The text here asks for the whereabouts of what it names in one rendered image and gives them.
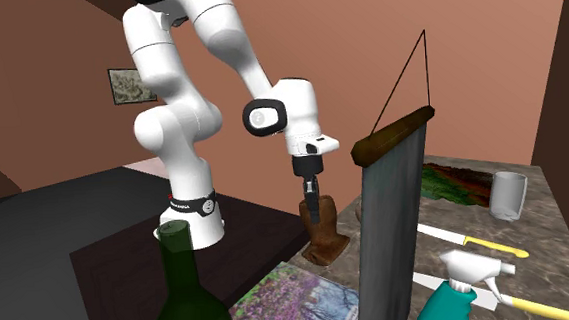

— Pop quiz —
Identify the grey hanging scroll, wooden rod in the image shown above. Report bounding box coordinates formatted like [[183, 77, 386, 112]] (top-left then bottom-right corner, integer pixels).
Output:
[[341, 28, 447, 320]]

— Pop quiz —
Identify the book with purple blossom cover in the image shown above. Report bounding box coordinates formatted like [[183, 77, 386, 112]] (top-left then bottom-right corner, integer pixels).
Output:
[[225, 257, 363, 320]]

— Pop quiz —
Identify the dark green glass bottle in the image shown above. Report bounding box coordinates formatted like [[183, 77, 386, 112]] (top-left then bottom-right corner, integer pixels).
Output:
[[143, 216, 236, 320]]

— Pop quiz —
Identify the teal spray bottle, white head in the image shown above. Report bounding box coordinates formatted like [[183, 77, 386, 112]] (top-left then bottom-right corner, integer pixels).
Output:
[[407, 245, 520, 320]]

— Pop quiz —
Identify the grey cup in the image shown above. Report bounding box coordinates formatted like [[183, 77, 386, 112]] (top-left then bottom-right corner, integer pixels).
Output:
[[485, 168, 531, 224]]

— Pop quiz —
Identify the dark robot stand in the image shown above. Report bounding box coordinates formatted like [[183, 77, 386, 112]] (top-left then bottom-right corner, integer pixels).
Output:
[[65, 188, 320, 320]]

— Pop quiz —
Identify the framed wall picture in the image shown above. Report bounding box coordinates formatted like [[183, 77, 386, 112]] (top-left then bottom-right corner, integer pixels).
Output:
[[106, 65, 159, 107]]

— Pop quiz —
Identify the small knife with yellow handle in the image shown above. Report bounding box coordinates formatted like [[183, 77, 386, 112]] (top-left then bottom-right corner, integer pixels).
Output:
[[416, 216, 531, 265]]

